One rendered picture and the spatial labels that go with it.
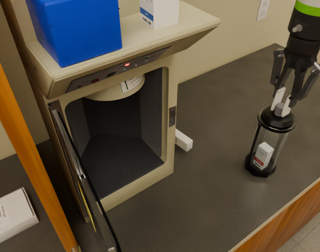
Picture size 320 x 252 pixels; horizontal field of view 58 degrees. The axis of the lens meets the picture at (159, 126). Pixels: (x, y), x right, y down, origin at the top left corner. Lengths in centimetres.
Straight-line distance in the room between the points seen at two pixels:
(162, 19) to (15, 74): 63
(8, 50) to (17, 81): 11
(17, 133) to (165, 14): 30
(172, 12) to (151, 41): 7
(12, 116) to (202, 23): 35
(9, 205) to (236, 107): 91
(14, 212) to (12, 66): 44
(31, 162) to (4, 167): 61
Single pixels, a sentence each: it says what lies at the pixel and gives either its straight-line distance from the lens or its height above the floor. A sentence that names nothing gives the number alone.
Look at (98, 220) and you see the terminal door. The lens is 40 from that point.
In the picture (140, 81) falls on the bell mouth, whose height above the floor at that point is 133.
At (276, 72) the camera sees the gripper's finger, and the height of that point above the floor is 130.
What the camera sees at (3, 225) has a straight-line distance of 95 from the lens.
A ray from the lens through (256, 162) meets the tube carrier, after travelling 100.
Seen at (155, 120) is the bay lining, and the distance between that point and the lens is 85.
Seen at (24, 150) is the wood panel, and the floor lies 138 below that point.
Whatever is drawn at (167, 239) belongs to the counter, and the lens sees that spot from 88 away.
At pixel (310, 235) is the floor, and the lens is 214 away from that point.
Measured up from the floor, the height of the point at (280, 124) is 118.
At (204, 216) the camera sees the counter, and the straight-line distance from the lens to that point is 92.
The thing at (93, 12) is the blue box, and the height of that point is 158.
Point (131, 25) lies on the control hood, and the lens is 54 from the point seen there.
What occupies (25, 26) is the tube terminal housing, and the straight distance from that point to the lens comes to 52.
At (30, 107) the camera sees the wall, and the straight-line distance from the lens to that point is 111.
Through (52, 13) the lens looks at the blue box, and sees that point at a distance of 40.
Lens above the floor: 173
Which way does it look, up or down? 43 degrees down
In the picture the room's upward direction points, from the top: straight up
